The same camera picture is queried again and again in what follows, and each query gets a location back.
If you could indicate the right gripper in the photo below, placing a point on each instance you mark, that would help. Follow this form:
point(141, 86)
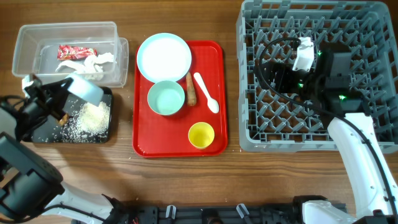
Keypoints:
point(283, 70)

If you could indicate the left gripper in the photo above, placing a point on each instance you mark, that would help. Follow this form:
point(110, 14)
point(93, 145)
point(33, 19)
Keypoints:
point(56, 94)

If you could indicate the light blue bowl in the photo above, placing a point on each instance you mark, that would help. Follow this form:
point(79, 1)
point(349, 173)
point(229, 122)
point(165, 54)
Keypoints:
point(84, 89)

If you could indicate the white tissue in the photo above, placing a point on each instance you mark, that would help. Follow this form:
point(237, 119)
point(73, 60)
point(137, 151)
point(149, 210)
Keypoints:
point(91, 66)

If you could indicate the red snack wrapper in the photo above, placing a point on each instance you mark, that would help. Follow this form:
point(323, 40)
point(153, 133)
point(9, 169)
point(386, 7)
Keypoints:
point(68, 52)

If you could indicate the brown food scrap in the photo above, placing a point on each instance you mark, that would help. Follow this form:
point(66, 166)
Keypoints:
point(64, 119)

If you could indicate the white rice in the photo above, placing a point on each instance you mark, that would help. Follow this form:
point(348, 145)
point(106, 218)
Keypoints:
point(91, 119)

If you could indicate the white plastic spoon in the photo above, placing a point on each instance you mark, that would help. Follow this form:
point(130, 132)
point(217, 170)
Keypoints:
point(211, 102)

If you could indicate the brown carrot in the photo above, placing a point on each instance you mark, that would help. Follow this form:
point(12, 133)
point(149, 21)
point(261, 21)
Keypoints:
point(191, 96)

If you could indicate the large pale blue plate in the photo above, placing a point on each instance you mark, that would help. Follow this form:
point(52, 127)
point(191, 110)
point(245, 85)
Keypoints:
point(164, 56)

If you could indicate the mint green bowl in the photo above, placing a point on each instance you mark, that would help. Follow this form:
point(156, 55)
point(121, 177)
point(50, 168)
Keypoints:
point(166, 98)

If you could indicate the yellow plastic cup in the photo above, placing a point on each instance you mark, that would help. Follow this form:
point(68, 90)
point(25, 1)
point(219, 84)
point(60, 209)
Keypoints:
point(201, 135)

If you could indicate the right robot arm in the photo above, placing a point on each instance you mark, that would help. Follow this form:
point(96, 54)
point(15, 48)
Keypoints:
point(346, 116)

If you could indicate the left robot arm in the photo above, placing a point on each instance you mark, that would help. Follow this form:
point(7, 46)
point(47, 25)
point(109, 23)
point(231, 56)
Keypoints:
point(38, 187)

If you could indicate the clear plastic waste bin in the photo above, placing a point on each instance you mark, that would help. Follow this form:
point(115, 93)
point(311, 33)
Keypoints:
point(37, 47)

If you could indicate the grey dishwasher rack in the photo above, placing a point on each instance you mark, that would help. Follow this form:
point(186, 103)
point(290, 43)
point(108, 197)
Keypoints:
point(268, 123)

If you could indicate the black plastic tray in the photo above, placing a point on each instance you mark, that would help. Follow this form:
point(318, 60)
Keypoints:
point(87, 124)

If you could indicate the red serving tray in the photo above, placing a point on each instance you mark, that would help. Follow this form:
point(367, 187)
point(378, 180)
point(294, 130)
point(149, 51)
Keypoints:
point(154, 135)

